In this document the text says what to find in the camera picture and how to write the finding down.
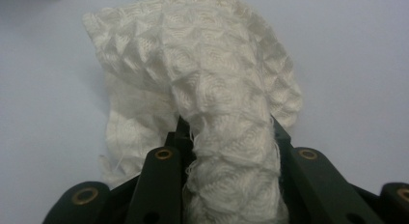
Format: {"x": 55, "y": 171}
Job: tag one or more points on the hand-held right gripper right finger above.
{"x": 282, "y": 142}

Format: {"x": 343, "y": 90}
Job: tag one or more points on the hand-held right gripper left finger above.
{"x": 184, "y": 143}

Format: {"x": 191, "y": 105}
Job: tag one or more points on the white waffle-weave cloth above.
{"x": 218, "y": 89}

